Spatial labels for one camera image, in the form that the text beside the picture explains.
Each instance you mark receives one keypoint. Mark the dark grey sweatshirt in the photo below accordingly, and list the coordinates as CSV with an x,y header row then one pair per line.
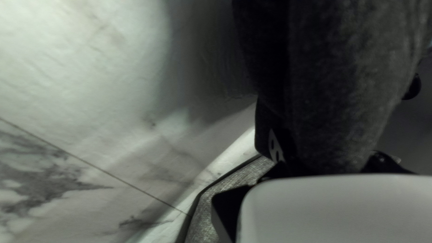
x,y
324,84

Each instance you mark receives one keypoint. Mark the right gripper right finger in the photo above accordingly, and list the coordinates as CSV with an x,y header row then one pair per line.
x,y
381,165

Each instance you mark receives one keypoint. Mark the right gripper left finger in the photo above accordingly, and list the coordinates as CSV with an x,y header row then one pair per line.
x,y
226,209

